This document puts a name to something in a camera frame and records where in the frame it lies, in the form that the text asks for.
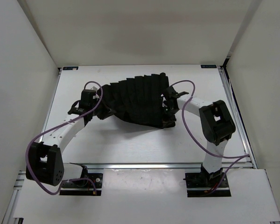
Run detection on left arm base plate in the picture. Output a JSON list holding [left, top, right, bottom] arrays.
[[59, 171, 103, 196]]

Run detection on white front cover board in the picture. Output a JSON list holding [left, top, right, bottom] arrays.
[[12, 169, 280, 224]]

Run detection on black pleated skirt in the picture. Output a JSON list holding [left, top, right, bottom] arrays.
[[98, 72, 175, 129]]

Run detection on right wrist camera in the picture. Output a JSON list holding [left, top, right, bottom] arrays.
[[163, 86, 189, 100]]

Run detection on aluminium frame rail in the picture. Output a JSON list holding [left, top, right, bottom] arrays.
[[64, 162, 253, 170], [218, 66, 259, 169]]

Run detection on aluminium frame rail right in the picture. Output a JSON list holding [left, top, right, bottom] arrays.
[[218, 66, 259, 169]]

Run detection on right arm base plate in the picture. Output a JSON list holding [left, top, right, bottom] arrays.
[[184, 172, 231, 198]]

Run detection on aluminium frame rail front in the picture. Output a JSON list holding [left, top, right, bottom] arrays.
[[64, 162, 253, 170]]

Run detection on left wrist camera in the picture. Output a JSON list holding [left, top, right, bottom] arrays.
[[79, 88, 98, 110]]

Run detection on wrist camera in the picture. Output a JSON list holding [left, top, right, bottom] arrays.
[[163, 86, 189, 100], [79, 88, 98, 110]]

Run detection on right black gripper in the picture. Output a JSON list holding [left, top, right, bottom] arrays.
[[159, 105, 179, 128]]

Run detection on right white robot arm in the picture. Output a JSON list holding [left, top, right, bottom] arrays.
[[163, 86, 236, 187]]

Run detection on blue label left corner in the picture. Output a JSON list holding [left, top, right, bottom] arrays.
[[63, 66, 79, 70]]

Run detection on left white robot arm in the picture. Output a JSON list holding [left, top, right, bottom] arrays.
[[25, 105, 115, 195]]

